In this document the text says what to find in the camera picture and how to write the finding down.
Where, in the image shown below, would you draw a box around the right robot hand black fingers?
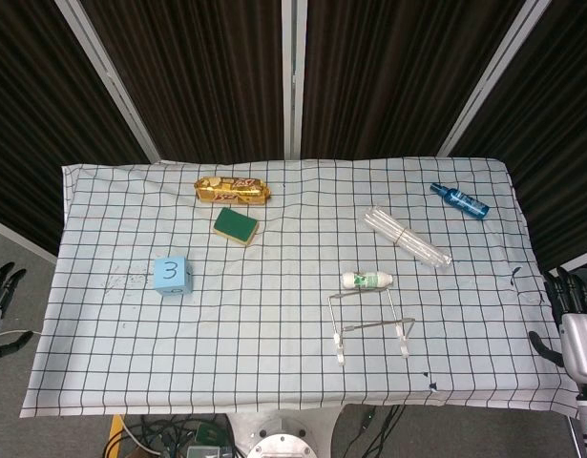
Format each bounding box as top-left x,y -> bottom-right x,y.
528,260 -> 587,395

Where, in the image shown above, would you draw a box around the light blue numbered cube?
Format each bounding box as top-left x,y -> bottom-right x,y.
153,256 -> 194,299

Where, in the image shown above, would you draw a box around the white black-grid tablecloth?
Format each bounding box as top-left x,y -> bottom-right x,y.
18,156 -> 580,421

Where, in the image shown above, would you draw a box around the yellow floor tape strip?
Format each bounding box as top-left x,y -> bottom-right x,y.
109,414 -> 126,450

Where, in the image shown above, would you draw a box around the blue spray bottle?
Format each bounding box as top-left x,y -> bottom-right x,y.
430,181 -> 491,220

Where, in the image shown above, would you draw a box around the bundle of clear tubes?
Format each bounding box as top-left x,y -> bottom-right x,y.
363,205 -> 453,269

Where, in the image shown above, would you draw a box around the small white green bottle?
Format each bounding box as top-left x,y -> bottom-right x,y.
341,271 -> 394,292

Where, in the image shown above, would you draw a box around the green circuit board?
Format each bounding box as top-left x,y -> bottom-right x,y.
194,423 -> 231,449

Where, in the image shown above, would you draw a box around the green yellow sponge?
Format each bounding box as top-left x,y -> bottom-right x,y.
213,206 -> 260,248

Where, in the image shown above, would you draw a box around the gold snack package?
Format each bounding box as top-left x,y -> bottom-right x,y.
193,176 -> 274,206

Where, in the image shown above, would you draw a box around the low aluminium partition rail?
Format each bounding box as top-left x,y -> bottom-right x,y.
0,214 -> 59,264
540,248 -> 587,283

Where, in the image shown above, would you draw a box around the white floor cable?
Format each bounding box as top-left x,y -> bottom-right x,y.
103,419 -> 154,457

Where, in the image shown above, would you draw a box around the black floor cable bundle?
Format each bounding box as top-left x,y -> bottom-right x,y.
352,405 -> 405,452

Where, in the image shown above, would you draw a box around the metal wire clip hanger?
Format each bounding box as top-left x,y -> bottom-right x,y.
327,288 -> 417,367

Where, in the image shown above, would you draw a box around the slanted aluminium partition frame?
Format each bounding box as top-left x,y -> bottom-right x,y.
52,0 -> 161,163
437,0 -> 553,157

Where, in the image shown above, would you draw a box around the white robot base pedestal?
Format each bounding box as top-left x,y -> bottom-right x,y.
225,405 -> 343,458

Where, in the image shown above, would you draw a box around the upright aluminium partition post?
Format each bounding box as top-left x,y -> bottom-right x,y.
280,0 -> 305,159

